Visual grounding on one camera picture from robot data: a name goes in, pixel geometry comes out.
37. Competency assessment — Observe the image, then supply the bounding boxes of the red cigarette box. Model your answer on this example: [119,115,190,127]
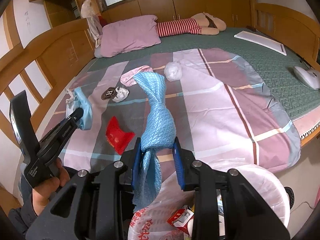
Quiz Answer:
[167,208,194,236]

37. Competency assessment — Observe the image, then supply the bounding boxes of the blue face mask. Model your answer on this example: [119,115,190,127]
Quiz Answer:
[66,87,93,131]

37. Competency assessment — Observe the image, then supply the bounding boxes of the red plastic wrapper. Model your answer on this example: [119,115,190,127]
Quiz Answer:
[105,116,135,155]

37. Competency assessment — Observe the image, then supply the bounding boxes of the blue quilted cloth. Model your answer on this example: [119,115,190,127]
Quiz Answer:
[133,72,176,212]

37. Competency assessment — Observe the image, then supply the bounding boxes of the white tissue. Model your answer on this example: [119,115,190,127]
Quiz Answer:
[112,87,129,103]

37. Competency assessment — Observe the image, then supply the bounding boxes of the pink plastic wrapper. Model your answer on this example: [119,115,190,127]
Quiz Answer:
[120,65,153,87]

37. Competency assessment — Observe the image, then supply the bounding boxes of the white plastic trash bag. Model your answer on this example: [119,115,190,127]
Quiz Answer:
[128,161,290,239]

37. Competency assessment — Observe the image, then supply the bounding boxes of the person's left hand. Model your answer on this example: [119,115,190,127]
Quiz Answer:
[32,158,70,216]

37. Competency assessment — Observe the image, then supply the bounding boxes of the plaid pink grey quilt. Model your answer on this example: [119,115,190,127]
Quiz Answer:
[60,48,300,172]

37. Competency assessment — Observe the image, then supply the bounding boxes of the green bed mat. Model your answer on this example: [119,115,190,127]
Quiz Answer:
[87,28,319,119]

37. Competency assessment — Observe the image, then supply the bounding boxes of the white handheld vacuum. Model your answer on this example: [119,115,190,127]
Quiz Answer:
[293,66,320,90]

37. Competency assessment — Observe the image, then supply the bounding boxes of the white plush toy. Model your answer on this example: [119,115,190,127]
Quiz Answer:
[80,0,95,18]

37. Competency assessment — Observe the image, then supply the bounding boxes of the pink pillow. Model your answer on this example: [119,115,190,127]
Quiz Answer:
[94,15,161,58]

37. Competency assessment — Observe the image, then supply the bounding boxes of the white flat board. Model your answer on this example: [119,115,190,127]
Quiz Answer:
[234,31,287,56]

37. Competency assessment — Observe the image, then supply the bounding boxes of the striped plush doll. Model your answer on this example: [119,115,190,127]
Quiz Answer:
[156,12,227,37]

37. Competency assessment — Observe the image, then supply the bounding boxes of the wooden cabinet row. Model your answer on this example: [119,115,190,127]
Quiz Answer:
[102,0,251,28]

